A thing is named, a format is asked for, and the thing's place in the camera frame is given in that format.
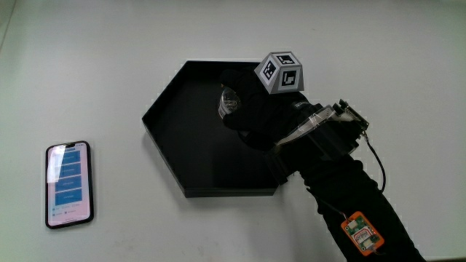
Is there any thin black cable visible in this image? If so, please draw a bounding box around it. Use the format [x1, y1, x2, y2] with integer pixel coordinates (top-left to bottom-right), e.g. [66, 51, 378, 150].
[361, 131, 387, 193]

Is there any clear paper clip box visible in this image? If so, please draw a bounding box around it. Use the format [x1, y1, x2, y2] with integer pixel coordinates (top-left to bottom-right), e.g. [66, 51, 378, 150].
[217, 86, 242, 119]

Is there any person's right hand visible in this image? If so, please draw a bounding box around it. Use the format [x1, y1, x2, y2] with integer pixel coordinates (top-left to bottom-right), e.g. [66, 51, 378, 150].
[219, 51, 370, 186]

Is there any orange sensor module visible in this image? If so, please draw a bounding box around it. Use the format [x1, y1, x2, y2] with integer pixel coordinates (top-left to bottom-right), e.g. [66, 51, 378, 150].
[340, 210, 385, 255]

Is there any person's right forearm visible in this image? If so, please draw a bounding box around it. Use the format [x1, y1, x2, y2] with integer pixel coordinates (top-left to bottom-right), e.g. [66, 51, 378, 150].
[299, 153, 427, 262]

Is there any black hexagonal plate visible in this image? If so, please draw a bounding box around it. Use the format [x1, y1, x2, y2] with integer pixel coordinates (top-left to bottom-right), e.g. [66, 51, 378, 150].
[141, 60, 288, 199]

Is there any black smartphone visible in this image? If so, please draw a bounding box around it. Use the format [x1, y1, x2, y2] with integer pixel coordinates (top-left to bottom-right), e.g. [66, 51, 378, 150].
[44, 140, 95, 230]

